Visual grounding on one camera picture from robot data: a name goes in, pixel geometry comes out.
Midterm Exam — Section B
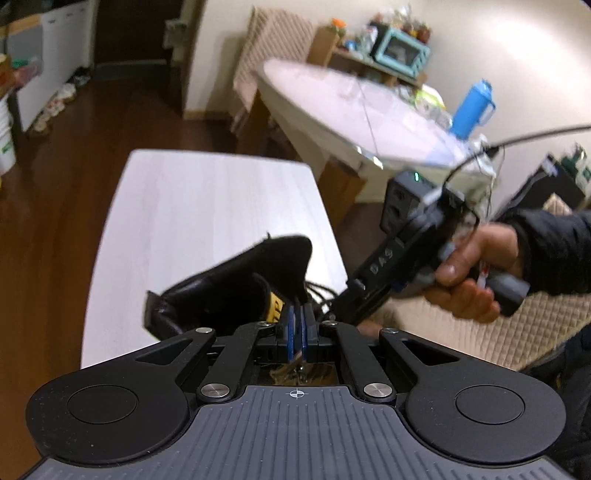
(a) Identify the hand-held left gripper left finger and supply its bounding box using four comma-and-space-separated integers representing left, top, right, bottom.
136, 302, 301, 407

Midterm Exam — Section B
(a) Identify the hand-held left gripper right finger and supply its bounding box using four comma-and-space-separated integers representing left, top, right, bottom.
301, 302, 457, 407

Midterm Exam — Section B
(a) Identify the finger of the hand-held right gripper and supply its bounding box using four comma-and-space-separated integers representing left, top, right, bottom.
344, 277, 395, 308
335, 292, 398, 329

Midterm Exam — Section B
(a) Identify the brown leather boot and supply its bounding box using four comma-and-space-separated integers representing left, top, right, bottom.
143, 233, 345, 386

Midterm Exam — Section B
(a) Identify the person's right forearm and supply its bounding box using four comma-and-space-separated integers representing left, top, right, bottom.
496, 208, 591, 296

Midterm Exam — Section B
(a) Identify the row of shoes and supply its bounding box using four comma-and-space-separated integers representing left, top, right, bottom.
28, 67, 90, 134

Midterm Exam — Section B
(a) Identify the person's right hand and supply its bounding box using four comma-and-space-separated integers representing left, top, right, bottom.
422, 224, 521, 325

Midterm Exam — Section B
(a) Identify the round white table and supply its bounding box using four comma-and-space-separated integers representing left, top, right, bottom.
256, 58, 495, 204

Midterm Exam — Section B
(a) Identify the blue water bottle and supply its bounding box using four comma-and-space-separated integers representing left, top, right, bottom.
450, 78, 497, 139

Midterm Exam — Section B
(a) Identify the beige quilted sofa cover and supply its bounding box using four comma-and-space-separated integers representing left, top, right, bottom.
369, 194, 591, 370

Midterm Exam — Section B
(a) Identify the teal toaster oven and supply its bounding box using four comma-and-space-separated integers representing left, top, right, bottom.
372, 25, 432, 77

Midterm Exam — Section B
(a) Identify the wooden shelf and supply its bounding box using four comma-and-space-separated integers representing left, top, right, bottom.
307, 25, 430, 88

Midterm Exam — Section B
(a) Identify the beige checked hanging cloth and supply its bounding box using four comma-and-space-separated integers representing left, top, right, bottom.
233, 7, 317, 139

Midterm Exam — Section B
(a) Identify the dark wooden door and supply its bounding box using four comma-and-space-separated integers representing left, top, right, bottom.
95, 0, 185, 79

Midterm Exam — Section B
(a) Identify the white plastic bucket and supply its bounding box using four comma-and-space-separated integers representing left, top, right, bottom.
0, 99, 17, 176

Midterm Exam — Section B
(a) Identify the white cabinet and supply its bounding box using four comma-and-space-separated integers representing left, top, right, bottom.
0, 0, 95, 132

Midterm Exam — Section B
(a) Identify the black cable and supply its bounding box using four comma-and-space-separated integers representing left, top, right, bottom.
429, 122, 591, 241

